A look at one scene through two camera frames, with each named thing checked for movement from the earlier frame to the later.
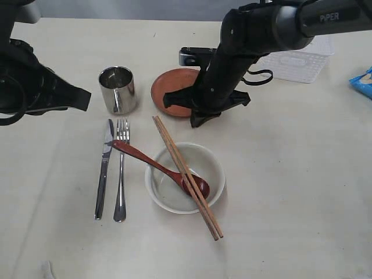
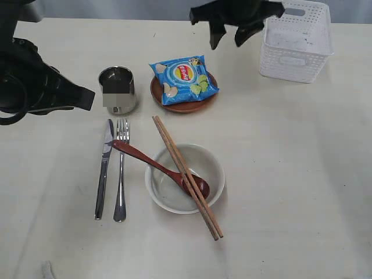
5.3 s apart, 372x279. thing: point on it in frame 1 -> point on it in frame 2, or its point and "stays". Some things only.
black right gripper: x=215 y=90 -> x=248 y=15
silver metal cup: x=118 y=86 stays
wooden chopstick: x=190 y=179 stays
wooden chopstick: x=203 y=209 stays
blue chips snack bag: x=363 y=83 -> x=184 y=79
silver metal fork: x=122 y=135 stays
